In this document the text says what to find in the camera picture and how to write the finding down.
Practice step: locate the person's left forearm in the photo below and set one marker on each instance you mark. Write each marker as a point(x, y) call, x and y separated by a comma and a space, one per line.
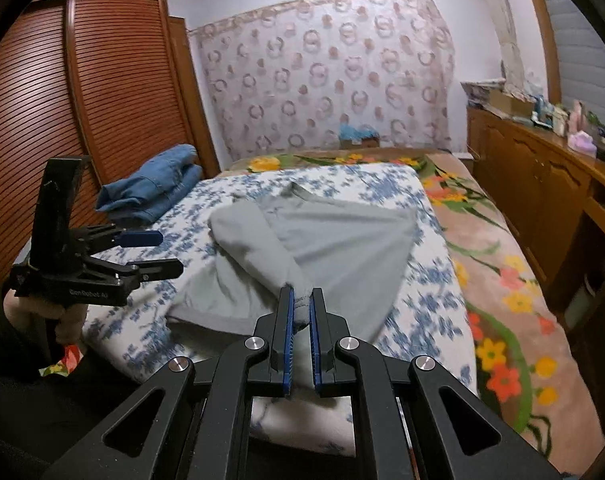
point(22, 400)

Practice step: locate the flat cardboard box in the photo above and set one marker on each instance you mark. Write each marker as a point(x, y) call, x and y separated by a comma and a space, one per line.
point(512, 104)

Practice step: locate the grey pants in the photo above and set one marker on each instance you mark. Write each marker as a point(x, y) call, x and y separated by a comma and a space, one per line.
point(332, 240)

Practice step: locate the person's left hand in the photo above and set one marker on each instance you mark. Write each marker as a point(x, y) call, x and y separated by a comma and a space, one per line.
point(72, 322)

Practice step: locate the pink purple soft toy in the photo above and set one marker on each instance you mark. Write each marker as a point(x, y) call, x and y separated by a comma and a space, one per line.
point(582, 141)

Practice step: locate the folded blue jeans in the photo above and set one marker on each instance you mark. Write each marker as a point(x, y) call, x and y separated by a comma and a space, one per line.
point(152, 180)

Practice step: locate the wooden sideboard cabinet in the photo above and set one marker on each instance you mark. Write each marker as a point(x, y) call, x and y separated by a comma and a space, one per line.
point(532, 175)

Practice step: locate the grey window shutter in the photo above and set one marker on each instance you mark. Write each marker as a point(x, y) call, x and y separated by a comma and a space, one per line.
point(577, 50)

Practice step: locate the white blue floral blanket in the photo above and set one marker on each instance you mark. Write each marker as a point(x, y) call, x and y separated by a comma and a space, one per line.
point(422, 280)

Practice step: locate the light blue cloth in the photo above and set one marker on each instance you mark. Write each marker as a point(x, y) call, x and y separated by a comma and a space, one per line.
point(355, 131)

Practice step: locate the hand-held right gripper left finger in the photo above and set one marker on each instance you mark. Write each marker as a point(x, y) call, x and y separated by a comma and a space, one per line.
point(288, 340)

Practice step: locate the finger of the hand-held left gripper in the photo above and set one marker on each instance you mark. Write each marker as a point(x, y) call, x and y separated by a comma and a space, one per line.
point(157, 269)
point(142, 238)

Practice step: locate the pink bottle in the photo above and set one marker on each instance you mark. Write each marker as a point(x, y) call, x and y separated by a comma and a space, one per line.
point(577, 115)

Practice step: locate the brown slatted wooden wardrobe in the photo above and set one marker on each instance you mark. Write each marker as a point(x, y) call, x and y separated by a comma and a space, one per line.
point(42, 85)

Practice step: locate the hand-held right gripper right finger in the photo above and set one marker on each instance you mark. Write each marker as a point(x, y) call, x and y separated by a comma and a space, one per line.
point(315, 345)

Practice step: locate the pink flowered blanket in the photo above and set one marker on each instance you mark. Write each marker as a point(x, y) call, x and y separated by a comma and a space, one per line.
point(487, 270)

